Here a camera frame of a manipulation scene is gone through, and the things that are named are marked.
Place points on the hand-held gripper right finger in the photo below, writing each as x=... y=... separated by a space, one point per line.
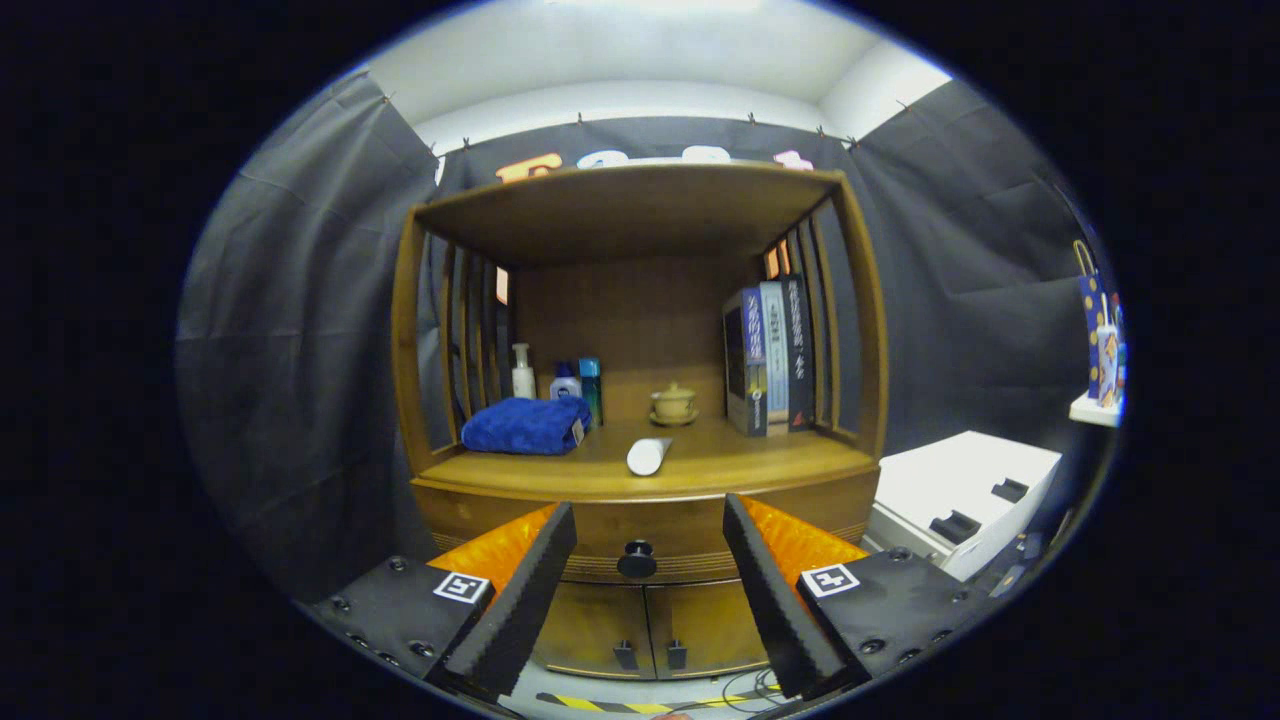
x=775 y=600

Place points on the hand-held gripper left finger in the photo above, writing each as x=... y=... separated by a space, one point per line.
x=530 y=590

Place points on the wooden drawer with black knob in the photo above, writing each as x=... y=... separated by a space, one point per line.
x=650 y=520

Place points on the white and green tube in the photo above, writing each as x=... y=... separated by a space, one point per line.
x=648 y=457

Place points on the wooden cabinet door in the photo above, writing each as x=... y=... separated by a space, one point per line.
x=700 y=625
x=590 y=625

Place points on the wooden countertop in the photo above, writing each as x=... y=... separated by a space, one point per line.
x=720 y=460

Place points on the wooden cabinet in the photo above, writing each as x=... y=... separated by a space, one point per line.
x=640 y=310

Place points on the yellow black floor tape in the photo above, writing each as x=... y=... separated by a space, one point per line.
x=620 y=705

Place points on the blue folded towel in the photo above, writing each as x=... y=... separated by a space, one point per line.
x=520 y=425

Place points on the beige saucer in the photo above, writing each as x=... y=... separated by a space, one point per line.
x=674 y=421

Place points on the white bottle with blue cap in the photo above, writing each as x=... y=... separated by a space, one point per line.
x=565 y=387

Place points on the white pump bottle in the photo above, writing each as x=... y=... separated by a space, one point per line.
x=523 y=382

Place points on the teal bottle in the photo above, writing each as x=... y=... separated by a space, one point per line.
x=591 y=385

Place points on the white box unit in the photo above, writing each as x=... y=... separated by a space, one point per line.
x=950 y=470

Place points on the beige lidded teacup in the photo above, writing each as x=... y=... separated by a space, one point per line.
x=674 y=400

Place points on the grey and blue book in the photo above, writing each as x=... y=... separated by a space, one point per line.
x=742 y=370

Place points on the black computer tower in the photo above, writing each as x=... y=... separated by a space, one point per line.
x=1020 y=568

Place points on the white side table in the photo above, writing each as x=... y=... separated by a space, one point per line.
x=1092 y=410

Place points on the blue dotted gift bag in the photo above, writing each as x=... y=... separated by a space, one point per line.
x=1088 y=310

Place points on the black plastic bracket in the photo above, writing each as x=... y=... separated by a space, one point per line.
x=955 y=527
x=1010 y=490

